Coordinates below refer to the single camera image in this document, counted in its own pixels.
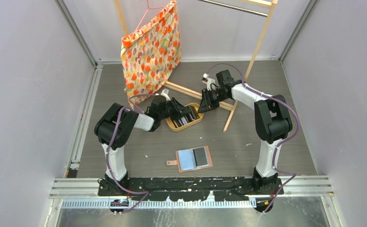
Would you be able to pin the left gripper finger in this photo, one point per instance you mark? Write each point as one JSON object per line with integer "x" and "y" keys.
{"x": 183, "y": 110}
{"x": 180, "y": 122}

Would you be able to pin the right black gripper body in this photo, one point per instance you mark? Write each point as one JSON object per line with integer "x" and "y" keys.
{"x": 217, "y": 95}

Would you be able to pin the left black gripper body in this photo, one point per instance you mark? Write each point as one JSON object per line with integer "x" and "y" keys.
{"x": 170, "y": 107}

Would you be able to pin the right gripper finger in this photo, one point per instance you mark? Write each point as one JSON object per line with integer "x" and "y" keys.
{"x": 208, "y": 106}
{"x": 206, "y": 95}

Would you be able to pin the tan oval card tray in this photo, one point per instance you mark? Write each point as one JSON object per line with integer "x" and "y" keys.
{"x": 170, "y": 125}

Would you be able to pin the pink leather card holder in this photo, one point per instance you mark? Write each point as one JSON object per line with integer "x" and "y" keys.
{"x": 185, "y": 160}

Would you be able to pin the dark credit card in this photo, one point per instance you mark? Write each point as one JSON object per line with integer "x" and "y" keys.
{"x": 200, "y": 156}

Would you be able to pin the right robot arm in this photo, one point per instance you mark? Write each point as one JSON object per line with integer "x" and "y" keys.
{"x": 272, "y": 119}

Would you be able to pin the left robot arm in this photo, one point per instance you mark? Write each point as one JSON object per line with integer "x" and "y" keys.
{"x": 115, "y": 127}

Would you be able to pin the stack of credit cards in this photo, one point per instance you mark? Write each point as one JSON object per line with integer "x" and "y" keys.
{"x": 192, "y": 116}

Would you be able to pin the floral orange fabric bag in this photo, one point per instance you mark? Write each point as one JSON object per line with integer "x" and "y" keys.
{"x": 151, "y": 53}

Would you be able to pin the wooden clothes rack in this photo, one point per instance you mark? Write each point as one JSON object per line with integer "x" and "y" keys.
{"x": 252, "y": 62}

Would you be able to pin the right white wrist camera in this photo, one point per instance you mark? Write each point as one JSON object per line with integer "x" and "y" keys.
{"x": 210, "y": 83}

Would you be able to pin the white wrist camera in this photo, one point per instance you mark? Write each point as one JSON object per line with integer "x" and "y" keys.
{"x": 210, "y": 83}
{"x": 164, "y": 93}

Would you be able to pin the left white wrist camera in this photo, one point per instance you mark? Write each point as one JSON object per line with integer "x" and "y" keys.
{"x": 164, "y": 93}

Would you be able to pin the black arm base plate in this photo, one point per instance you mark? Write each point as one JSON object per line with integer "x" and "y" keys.
{"x": 237, "y": 188}

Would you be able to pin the pink wire hanger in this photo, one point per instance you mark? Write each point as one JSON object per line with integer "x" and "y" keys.
{"x": 152, "y": 8}

